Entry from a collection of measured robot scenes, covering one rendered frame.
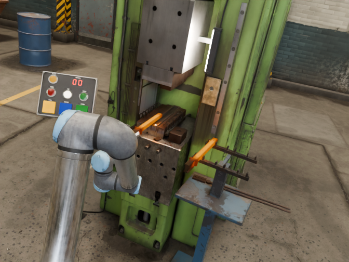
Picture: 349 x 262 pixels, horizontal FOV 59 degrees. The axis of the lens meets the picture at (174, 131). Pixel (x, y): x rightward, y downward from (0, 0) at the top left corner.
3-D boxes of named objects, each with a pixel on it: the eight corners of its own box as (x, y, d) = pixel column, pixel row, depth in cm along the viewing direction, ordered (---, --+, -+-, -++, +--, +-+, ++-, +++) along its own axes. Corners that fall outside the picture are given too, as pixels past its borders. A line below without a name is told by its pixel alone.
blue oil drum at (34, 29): (39, 68, 572) (38, 18, 534) (12, 62, 581) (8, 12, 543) (57, 63, 625) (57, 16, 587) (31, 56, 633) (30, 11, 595)
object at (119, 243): (153, 276, 213) (154, 275, 213) (83, 244, 229) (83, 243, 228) (174, 239, 247) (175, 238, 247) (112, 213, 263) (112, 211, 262)
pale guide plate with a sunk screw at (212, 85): (214, 106, 192) (220, 80, 185) (201, 102, 194) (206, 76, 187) (215, 105, 194) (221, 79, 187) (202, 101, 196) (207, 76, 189)
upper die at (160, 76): (171, 87, 185) (174, 71, 181) (142, 78, 190) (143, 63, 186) (193, 74, 221) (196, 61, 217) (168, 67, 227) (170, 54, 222)
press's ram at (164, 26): (195, 77, 177) (210, 3, 160) (136, 61, 188) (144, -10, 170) (214, 65, 214) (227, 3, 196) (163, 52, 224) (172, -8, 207)
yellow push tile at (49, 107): (53, 113, 193) (55, 101, 194) (41, 112, 193) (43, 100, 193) (54, 114, 195) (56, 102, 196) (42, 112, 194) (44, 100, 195)
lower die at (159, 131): (162, 139, 200) (164, 127, 197) (135, 130, 205) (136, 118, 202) (184, 118, 236) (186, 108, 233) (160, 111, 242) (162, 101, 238)
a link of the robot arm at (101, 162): (88, 169, 148) (89, 152, 143) (103, 158, 158) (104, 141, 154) (105, 176, 145) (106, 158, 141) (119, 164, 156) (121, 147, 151)
